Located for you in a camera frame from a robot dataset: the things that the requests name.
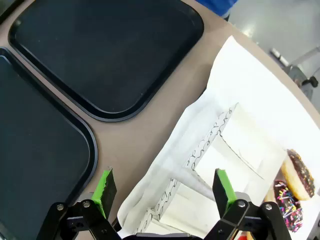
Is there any black floor caster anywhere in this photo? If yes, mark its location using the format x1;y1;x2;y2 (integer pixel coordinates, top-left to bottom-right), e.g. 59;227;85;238
301;76;320;88

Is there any white printed paper donut box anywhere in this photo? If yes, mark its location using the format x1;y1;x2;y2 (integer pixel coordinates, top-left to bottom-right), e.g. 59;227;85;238
217;102;288;181
136;207;201;238

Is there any white paper sheet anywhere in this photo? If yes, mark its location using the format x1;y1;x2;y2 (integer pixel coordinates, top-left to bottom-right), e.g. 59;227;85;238
116;34;320;240

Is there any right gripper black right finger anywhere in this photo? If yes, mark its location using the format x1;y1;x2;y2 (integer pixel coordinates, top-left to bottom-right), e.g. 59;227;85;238
203;168;293;240

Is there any black plastic serving tray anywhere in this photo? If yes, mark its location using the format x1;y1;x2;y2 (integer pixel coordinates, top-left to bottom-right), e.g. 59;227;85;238
0;46;98;240
7;0;205;123

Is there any chocolate donut with coloured sprinkles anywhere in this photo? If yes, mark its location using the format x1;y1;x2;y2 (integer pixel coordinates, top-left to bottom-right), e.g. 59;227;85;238
263;178;305;233

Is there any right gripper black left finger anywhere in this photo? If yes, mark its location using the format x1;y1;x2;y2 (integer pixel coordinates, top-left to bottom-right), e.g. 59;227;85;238
36;167;122;240

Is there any person in blue shirt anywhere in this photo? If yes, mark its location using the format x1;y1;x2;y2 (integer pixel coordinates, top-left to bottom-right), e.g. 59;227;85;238
194;0;237;18

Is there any chocolate glazed donut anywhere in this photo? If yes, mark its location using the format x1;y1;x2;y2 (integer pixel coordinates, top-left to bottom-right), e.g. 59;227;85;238
281;148;316;201

